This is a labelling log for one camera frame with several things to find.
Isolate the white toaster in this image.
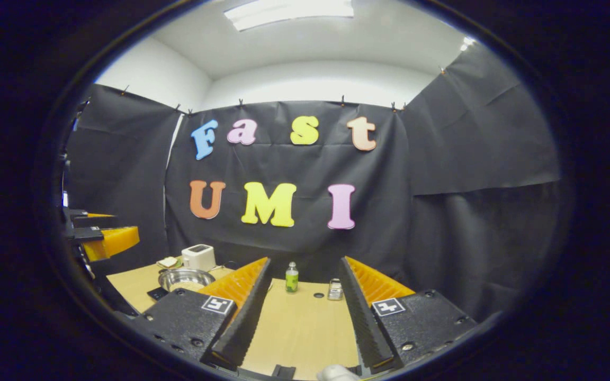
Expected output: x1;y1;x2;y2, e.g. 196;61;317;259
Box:
182;244;217;272

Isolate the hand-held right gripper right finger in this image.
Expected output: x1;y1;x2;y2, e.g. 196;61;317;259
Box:
339;256;478;376

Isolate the steel pot with black handle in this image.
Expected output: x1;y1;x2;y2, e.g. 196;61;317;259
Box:
158;268;216;293

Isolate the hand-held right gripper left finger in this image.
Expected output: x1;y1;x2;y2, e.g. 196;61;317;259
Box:
141;257;273;371

